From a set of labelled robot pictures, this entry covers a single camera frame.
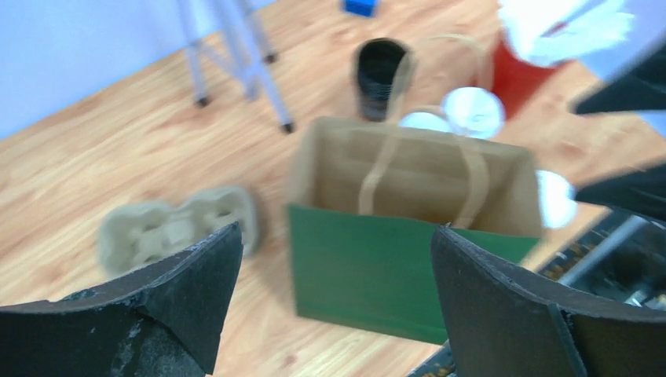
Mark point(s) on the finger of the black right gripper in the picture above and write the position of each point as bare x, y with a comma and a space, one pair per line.
640, 192
635, 83

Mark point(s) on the white wrapped straws bundle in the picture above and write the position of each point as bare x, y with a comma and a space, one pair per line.
545, 33

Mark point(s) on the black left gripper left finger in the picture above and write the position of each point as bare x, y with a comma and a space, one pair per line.
164, 319

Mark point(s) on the grey camera tripod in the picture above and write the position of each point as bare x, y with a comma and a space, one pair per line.
250, 53

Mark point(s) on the white plastic lid stack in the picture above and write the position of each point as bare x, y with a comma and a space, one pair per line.
557, 206

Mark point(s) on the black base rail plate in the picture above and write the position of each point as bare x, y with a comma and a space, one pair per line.
621, 258

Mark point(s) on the blue small block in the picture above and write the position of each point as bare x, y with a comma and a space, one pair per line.
365, 8

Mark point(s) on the red straw holder cup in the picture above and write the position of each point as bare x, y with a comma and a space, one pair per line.
515, 81

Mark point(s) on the green paper bag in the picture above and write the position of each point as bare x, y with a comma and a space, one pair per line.
364, 199

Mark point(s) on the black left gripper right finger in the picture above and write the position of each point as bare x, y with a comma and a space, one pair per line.
504, 320

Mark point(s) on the grey pulp cup carrier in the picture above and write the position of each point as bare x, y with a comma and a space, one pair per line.
138, 234

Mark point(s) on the white single cup lid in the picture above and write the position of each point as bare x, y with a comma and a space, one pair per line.
478, 111

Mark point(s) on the black paper cup stack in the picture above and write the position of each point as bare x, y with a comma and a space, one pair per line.
375, 65

